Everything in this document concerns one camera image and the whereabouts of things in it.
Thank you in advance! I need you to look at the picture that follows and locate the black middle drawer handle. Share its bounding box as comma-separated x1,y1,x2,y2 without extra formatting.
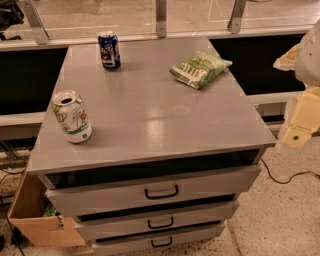
147,217,174,230

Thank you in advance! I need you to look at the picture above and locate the wooden side box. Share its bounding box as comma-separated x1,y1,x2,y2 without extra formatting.
8,173,86,247

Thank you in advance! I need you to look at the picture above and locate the black drawer handle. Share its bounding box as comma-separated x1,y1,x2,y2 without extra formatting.
147,217,174,230
150,237,173,248
144,185,179,200

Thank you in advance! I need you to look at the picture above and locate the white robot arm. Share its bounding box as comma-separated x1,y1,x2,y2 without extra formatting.
273,20,320,149

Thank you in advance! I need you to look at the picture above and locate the grey drawer cabinet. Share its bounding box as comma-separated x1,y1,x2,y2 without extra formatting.
27,38,275,245

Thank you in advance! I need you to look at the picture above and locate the grey drawer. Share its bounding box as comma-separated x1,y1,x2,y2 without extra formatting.
75,200,239,241
92,223,224,256
46,164,261,217

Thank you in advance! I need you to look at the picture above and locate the blue pepsi can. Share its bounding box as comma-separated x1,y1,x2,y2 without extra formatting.
98,31,121,71

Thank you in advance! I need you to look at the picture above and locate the metal window post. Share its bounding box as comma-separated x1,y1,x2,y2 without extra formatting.
156,0,167,38

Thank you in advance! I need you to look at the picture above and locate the bottom grey drawer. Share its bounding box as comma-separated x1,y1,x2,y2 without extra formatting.
92,223,224,256

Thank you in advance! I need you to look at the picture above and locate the green chip bag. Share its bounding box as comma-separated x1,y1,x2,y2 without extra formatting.
170,52,232,90

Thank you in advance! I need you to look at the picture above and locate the green packet in box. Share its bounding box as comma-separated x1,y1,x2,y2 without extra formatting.
43,203,60,217

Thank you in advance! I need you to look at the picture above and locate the top grey drawer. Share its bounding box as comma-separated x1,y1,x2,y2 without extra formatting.
46,164,261,217

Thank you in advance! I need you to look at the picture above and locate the middle grey drawer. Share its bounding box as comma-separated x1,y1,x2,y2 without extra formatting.
75,200,239,241

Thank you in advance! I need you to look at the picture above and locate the black bottom drawer handle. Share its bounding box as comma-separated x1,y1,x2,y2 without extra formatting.
150,237,173,248

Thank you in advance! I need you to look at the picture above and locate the black floor cable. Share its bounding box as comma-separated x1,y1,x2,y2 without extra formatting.
259,157,320,185

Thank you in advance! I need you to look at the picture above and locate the green white 7up can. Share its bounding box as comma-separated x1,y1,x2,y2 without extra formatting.
52,89,92,144

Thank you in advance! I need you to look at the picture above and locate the black top drawer handle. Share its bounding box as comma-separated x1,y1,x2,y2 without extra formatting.
144,185,179,200

